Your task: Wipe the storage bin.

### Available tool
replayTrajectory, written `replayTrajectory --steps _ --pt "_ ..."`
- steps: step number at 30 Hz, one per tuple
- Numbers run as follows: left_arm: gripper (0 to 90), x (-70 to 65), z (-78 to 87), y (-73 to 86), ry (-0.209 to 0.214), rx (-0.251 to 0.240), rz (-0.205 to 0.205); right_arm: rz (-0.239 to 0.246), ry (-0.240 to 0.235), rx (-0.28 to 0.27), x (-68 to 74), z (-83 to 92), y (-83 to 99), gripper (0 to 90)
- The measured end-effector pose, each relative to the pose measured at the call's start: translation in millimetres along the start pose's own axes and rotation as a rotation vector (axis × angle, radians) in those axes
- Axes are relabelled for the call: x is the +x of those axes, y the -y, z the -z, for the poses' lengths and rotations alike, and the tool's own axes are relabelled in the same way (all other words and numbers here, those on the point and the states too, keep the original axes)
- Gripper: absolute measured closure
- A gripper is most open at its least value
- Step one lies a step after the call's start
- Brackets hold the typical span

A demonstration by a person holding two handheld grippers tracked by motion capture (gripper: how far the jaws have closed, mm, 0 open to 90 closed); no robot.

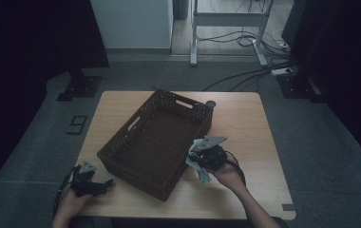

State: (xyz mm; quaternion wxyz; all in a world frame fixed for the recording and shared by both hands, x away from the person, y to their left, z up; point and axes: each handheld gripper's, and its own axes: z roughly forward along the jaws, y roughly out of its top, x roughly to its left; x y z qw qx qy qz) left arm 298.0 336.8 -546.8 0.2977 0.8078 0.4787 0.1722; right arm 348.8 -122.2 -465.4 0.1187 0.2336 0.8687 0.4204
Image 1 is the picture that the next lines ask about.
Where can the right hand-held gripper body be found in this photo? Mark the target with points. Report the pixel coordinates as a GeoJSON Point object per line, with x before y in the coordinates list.
{"type": "Point", "coordinates": [212, 155]}

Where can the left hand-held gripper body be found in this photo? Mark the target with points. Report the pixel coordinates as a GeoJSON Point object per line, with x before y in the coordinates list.
{"type": "Point", "coordinates": [83, 183]}

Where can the light blue cloth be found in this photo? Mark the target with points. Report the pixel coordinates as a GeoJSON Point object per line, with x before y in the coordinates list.
{"type": "Point", "coordinates": [202, 175]}

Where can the brown wicker basket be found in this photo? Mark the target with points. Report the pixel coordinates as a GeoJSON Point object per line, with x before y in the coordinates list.
{"type": "Point", "coordinates": [156, 145]}

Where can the person's left hand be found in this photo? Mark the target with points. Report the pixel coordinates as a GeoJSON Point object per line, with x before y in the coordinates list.
{"type": "Point", "coordinates": [69, 205]}

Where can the person's right hand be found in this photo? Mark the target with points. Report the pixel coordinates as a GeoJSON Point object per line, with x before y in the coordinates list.
{"type": "Point", "coordinates": [227, 177]}

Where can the black round table grommet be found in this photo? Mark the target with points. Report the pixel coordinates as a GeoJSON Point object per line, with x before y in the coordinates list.
{"type": "Point", "coordinates": [212, 102]}

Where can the black tape floor mark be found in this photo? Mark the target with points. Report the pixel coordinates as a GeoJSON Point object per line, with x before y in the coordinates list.
{"type": "Point", "coordinates": [81, 125]}

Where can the grey tape strip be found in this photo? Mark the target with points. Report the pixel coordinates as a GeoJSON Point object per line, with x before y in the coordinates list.
{"type": "Point", "coordinates": [288, 207]}

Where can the black stand base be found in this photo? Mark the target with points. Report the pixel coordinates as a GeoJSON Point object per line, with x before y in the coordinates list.
{"type": "Point", "coordinates": [299, 87]}
{"type": "Point", "coordinates": [80, 87]}

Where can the white power strip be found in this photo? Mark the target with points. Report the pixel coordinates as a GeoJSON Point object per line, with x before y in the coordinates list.
{"type": "Point", "coordinates": [281, 71]}

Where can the white plug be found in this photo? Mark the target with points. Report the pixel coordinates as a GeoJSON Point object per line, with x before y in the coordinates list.
{"type": "Point", "coordinates": [282, 45]}

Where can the dark curtain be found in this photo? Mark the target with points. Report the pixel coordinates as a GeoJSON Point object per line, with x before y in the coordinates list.
{"type": "Point", "coordinates": [20, 63]}
{"type": "Point", "coordinates": [343, 63]}

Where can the white cabinet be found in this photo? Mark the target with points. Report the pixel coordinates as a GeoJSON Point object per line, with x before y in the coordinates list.
{"type": "Point", "coordinates": [134, 23]}

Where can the white metal stand frame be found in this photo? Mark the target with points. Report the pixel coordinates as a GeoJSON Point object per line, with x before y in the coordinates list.
{"type": "Point", "coordinates": [229, 19]}

